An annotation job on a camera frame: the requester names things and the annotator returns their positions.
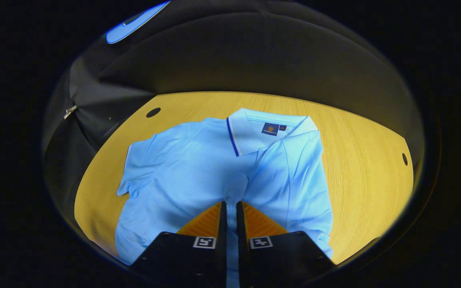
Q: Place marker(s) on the silver backdrop clip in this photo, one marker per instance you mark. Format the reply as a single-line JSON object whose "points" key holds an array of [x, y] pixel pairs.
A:
{"points": [[70, 111]]}

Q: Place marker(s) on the black backdrop cloth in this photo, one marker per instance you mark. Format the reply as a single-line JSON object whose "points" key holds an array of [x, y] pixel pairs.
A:
{"points": [[254, 52]]}

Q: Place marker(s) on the light blue T-shirt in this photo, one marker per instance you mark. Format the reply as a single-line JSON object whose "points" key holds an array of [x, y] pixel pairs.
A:
{"points": [[182, 172]]}

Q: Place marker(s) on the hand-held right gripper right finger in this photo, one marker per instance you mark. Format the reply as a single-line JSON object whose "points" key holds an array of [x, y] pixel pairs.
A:
{"points": [[241, 240]]}

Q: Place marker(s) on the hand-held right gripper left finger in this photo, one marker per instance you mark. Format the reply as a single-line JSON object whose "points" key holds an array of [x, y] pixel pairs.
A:
{"points": [[222, 240]]}

